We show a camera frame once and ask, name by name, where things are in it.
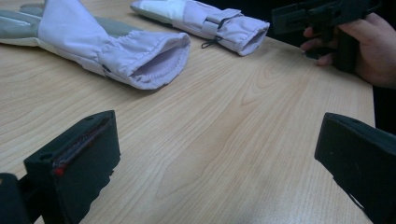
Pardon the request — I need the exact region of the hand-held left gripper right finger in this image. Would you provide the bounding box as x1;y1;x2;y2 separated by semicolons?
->
314;112;396;224

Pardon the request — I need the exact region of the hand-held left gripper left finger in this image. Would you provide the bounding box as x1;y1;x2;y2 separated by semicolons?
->
23;109;121;224

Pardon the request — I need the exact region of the lilac and grey glove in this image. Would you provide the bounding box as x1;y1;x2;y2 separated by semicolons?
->
0;0;191;91
130;0;271;57

